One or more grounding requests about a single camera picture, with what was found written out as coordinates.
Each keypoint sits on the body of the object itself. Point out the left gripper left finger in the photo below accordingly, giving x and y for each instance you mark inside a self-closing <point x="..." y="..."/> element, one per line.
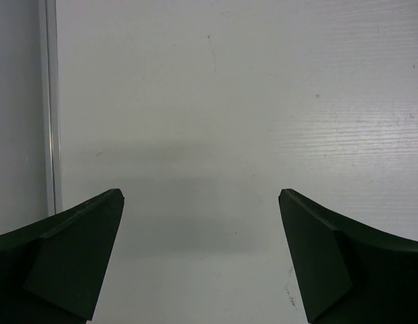
<point x="52" y="270"/>

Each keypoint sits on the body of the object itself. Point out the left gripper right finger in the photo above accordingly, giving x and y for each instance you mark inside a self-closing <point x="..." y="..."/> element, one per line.
<point x="348" y="272"/>

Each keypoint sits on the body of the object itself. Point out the aluminium table edge rail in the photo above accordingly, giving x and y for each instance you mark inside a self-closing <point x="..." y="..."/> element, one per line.
<point x="50" y="91"/>

